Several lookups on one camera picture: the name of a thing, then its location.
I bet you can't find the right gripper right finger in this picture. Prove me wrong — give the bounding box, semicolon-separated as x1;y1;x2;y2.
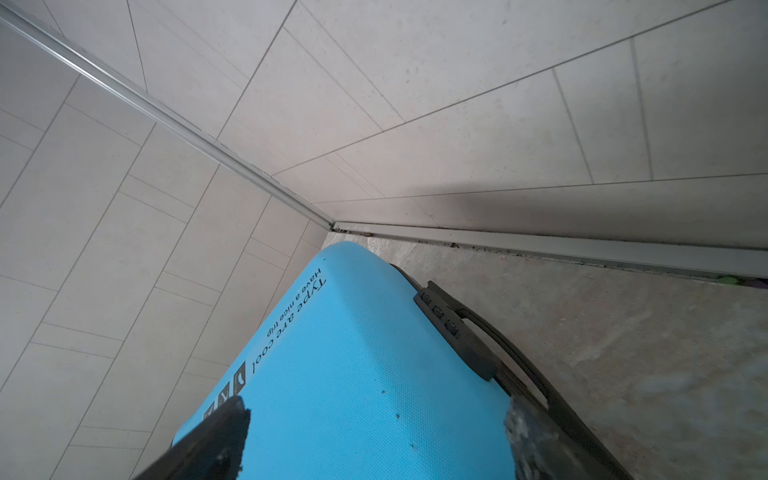
504;395;606;479

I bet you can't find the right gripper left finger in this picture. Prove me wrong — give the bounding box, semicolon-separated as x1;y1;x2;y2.
137;396;251;480

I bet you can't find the blue suitcase with black lining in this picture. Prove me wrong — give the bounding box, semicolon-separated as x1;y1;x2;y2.
170;241;634;480

